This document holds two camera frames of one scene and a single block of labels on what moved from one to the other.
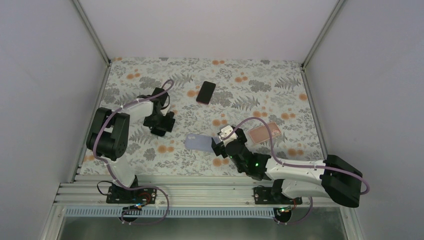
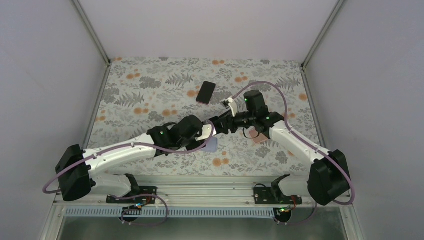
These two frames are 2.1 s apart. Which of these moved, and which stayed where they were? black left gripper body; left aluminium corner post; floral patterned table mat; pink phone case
Moved: black left gripper body
Stayed: floral patterned table mat; pink phone case; left aluminium corner post
